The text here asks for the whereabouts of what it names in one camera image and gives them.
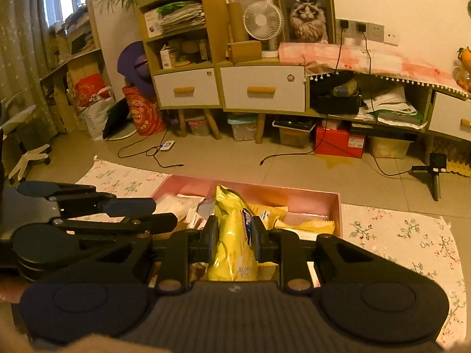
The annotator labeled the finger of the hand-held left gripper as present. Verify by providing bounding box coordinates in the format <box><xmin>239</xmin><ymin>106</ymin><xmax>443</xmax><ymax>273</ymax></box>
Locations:
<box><xmin>49</xmin><ymin>212</ymin><xmax>179</xmax><ymax>237</ymax></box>
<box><xmin>16</xmin><ymin>181</ymin><xmax>157</xmax><ymax>217</ymax></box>

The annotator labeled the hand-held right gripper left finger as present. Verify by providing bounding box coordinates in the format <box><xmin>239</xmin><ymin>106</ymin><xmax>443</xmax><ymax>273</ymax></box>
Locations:
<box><xmin>48</xmin><ymin>216</ymin><xmax>220</xmax><ymax>295</ymax></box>

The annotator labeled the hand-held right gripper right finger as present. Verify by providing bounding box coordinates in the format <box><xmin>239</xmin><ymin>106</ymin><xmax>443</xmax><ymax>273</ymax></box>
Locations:
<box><xmin>253</xmin><ymin>217</ymin><xmax>427</xmax><ymax>295</ymax></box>

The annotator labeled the golden packet blue label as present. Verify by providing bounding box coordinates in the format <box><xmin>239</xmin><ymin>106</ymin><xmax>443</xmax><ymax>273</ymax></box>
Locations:
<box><xmin>207</xmin><ymin>184</ymin><xmax>260</xmax><ymax>282</ymax></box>

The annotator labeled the yellow snack packet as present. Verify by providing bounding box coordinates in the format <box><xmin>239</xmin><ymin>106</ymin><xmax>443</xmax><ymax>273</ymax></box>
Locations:
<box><xmin>274</xmin><ymin>219</ymin><xmax>336</xmax><ymax>241</ymax></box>
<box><xmin>246</xmin><ymin>203</ymin><xmax>289</xmax><ymax>230</ymax></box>

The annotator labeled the pink cardboard box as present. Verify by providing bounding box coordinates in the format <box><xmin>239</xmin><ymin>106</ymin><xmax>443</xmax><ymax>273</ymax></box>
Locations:
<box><xmin>149</xmin><ymin>174</ymin><xmax>344</xmax><ymax>287</ymax></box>

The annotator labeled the white office chair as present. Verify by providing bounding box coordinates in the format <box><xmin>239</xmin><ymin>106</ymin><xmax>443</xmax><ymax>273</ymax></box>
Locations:
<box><xmin>0</xmin><ymin>96</ymin><xmax>52</xmax><ymax>186</ymax></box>

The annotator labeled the black flat panel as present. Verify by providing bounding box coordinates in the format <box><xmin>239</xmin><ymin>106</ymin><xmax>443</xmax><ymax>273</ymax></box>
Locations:
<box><xmin>102</xmin><ymin>99</ymin><xmax>137</xmax><ymax>141</ymax></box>

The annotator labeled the orange printed bag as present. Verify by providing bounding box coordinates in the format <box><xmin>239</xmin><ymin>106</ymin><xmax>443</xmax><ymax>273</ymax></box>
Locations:
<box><xmin>122</xmin><ymin>85</ymin><xmax>167</xmax><ymax>137</ymax></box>

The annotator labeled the small clear storage box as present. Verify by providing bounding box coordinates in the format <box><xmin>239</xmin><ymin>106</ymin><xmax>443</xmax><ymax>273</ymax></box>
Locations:
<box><xmin>186</xmin><ymin>114</ymin><xmax>212</xmax><ymax>136</ymax></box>

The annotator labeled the white shopping bag red print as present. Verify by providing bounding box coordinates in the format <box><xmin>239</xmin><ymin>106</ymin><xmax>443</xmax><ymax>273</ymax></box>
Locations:
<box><xmin>74</xmin><ymin>74</ymin><xmax>115</xmax><ymax>141</ymax></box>

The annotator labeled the dark lid storage box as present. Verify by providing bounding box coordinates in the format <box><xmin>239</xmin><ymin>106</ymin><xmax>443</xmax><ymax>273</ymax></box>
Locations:
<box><xmin>273</xmin><ymin>118</ymin><xmax>317</xmax><ymax>148</ymax></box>

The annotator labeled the teal lid storage box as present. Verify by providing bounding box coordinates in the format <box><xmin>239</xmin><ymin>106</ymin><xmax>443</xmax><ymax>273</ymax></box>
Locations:
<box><xmin>227</xmin><ymin>113</ymin><xmax>258</xmax><ymax>142</ymax></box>

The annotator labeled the red cardboard box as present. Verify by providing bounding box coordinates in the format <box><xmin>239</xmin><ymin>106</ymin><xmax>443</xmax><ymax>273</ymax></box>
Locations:
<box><xmin>314</xmin><ymin>124</ymin><xmax>366</xmax><ymax>159</ymax></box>

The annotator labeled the floral tablecloth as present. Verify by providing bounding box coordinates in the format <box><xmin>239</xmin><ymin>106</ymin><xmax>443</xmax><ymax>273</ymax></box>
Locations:
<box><xmin>75</xmin><ymin>160</ymin><xmax>467</xmax><ymax>348</ymax></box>

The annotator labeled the purple plush toy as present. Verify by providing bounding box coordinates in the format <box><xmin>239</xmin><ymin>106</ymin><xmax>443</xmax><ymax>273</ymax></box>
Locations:
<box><xmin>117</xmin><ymin>41</ymin><xmax>155</xmax><ymax>96</ymax></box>

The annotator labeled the wooden drawer cabinet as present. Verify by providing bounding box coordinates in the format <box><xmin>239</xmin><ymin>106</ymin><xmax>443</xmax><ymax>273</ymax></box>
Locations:
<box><xmin>215</xmin><ymin>61</ymin><xmax>308</xmax><ymax>144</ymax></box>

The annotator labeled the small white carton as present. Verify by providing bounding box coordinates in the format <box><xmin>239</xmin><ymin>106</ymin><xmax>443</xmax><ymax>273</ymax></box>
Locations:
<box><xmin>159</xmin><ymin>46</ymin><xmax>176</xmax><ymax>70</ymax></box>

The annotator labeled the wide clear storage box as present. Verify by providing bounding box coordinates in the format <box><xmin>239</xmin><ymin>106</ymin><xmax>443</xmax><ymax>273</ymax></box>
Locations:
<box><xmin>368</xmin><ymin>136</ymin><xmax>413</xmax><ymax>159</ymax></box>

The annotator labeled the wooden storage shelving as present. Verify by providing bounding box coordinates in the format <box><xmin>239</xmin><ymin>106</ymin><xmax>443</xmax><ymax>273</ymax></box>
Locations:
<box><xmin>39</xmin><ymin>0</ymin><xmax>111</xmax><ymax>135</ymax></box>

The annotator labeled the patterned curtain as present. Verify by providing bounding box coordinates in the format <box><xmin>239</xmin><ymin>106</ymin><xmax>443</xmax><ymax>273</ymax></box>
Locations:
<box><xmin>0</xmin><ymin>0</ymin><xmax>56</xmax><ymax>136</ymax></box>

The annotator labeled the white appliance box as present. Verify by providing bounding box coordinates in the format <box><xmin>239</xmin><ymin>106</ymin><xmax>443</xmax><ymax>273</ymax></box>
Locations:
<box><xmin>144</xmin><ymin>9</ymin><xmax>163</xmax><ymax>38</ymax></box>

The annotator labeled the pile of folded papers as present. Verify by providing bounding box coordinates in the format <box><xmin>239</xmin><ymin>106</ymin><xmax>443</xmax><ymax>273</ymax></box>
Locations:
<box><xmin>362</xmin><ymin>84</ymin><xmax>425</xmax><ymax>129</ymax></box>

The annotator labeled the brown cardboard box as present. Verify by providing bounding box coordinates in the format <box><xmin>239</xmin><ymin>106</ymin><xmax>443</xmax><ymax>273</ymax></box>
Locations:
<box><xmin>226</xmin><ymin>40</ymin><xmax>263</xmax><ymax>63</ymax></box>

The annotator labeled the stack of newspapers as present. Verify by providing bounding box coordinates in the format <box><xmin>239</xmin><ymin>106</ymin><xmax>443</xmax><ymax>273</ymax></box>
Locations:
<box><xmin>156</xmin><ymin>2</ymin><xmax>206</xmax><ymax>34</ymax></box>

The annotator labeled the wooden shelf cabinet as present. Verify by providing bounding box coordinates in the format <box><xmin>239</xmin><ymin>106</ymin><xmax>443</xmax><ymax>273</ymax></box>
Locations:
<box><xmin>137</xmin><ymin>0</ymin><xmax>226</xmax><ymax>140</ymax></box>

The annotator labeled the pink cloth runner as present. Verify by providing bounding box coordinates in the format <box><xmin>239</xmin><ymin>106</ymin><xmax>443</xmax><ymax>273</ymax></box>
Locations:
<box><xmin>278</xmin><ymin>42</ymin><xmax>471</xmax><ymax>98</ymax></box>

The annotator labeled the wooden bench cabinet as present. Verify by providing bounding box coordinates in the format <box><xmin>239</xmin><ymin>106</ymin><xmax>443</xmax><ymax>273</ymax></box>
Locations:
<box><xmin>305</xmin><ymin>70</ymin><xmax>471</xmax><ymax>177</ymax></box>

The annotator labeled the yellow foam pad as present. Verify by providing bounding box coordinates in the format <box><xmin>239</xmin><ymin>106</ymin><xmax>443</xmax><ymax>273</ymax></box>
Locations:
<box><xmin>445</xmin><ymin>156</ymin><xmax>471</xmax><ymax>178</ymax></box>

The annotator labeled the cardboard tube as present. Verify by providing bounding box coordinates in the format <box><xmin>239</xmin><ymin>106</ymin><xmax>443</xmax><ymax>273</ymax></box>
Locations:
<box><xmin>226</xmin><ymin>2</ymin><xmax>250</xmax><ymax>45</ymax></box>

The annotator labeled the white desk fan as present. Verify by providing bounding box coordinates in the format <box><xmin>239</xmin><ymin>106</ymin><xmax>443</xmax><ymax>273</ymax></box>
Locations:
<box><xmin>243</xmin><ymin>1</ymin><xmax>285</xmax><ymax>58</ymax></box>

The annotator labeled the framed cat picture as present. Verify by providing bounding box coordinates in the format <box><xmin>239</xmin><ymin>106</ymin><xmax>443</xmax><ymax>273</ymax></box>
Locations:
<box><xmin>271</xmin><ymin>0</ymin><xmax>337</xmax><ymax>45</ymax></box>

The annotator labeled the bowl of small oranges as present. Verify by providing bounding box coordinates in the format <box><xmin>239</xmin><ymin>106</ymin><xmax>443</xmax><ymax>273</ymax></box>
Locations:
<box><xmin>452</xmin><ymin>67</ymin><xmax>471</xmax><ymax>92</ymax></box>

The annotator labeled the thin black charger cable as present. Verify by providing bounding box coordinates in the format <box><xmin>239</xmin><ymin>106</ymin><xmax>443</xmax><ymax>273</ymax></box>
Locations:
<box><xmin>118</xmin><ymin>127</ymin><xmax>185</xmax><ymax>168</ymax></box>

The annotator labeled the white drawer wooden handle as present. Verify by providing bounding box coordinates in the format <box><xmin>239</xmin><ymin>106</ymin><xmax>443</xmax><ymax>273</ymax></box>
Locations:
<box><xmin>429</xmin><ymin>91</ymin><xmax>471</xmax><ymax>141</ymax></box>
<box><xmin>220</xmin><ymin>65</ymin><xmax>306</xmax><ymax>113</ymax></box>
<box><xmin>153</xmin><ymin>68</ymin><xmax>220</xmax><ymax>109</ymax></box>

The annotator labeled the black power cable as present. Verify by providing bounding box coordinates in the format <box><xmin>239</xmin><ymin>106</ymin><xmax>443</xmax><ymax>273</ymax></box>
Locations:
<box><xmin>259</xmin><ymin>20</ymin><xmax>350</xmax><ymax>166</ymax></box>
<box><xmin>355</xmin><ymin>22</ymin><xmax>414</xmax><ymax>176</ymax></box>

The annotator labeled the grey wall socket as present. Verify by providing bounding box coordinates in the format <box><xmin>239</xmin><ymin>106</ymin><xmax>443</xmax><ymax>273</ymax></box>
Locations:
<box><xmin>338</xmin><ymin>19</ymin><xmax>385</xmax><ymax>39</ymax></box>

